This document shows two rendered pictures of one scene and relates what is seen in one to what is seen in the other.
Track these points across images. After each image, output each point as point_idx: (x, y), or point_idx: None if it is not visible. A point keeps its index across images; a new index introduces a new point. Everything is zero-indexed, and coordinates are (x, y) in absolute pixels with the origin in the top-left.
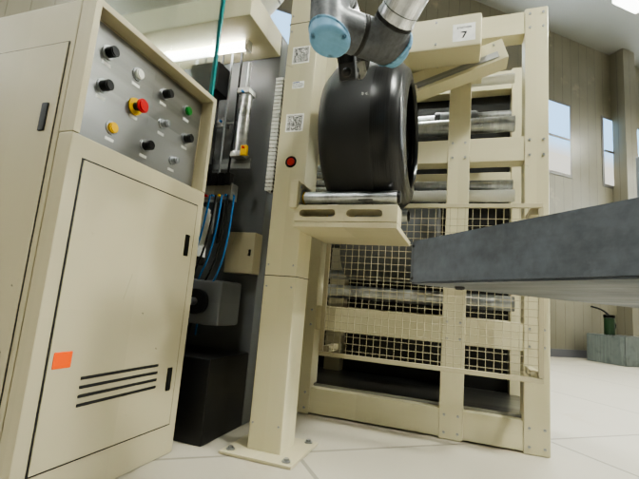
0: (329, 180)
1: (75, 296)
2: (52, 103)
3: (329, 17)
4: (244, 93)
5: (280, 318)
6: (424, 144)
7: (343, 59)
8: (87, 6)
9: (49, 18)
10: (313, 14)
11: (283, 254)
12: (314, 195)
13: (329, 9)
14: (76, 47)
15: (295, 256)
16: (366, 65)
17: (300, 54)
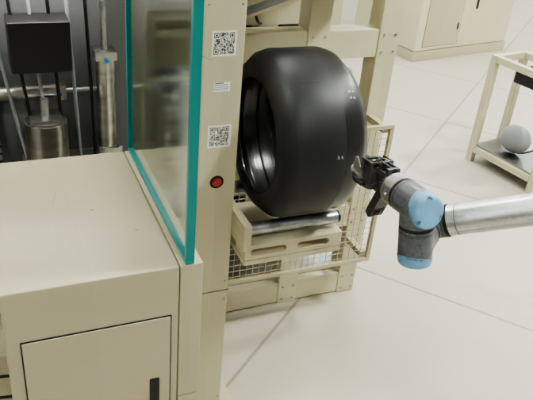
0: (278, 215)
1: None
2: (164, 376)
3: (428, 261)
4: (109, 62)
5: (214, 325)
6: (281, 37)
7: (378, 206)
8: (189, 275)
9: (126, 291)
10: (415, 255)
11: (213, 273)
12: (261, 230)
13: (428, 254)
14: (182, 320)
15: (226, 272)
16: None
17: (222, 43)
